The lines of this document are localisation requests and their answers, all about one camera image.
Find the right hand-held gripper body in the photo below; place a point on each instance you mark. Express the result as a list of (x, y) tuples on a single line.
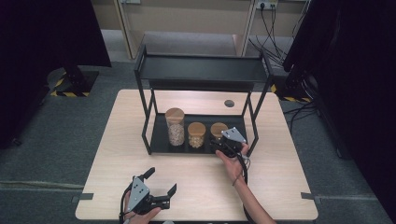
[(233, 135)]

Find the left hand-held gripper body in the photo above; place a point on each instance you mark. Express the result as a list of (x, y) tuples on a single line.
[(138, 194)]

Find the short glass jar wooden lid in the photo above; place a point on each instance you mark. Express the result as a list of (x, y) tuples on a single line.
[(217, 129)]

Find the medium glass jar wooden lid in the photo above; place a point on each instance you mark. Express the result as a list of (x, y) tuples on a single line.
[(196, 132)]

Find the tall glass jar wooden lid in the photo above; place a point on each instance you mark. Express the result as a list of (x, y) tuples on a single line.
[(175, 130)]

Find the black metal two-tier rack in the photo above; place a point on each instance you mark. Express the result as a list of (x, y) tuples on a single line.
[(199, 70)]

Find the person's left hand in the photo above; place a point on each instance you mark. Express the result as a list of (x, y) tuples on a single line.
[(140, 219)]

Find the person's right hand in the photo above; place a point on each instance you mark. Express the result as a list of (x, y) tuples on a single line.
[(232, 166)]

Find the dark round table grommet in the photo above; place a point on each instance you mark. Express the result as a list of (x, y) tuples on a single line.
[(229, 103)]

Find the black tape strip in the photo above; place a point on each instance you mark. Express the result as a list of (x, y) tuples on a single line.
[(307, 196), (86, 196)]

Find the striped black stand base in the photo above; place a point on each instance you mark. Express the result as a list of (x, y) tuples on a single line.
[(291, 90), (74, 84)]

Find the beige wooden cabinet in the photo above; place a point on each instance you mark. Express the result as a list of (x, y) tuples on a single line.
[(186, 18)]

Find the black curtain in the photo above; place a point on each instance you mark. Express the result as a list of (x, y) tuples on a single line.
[(37, 62), (358, 77)]

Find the white wall power outlet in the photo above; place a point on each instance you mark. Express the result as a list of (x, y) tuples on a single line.
[(267, 3)]

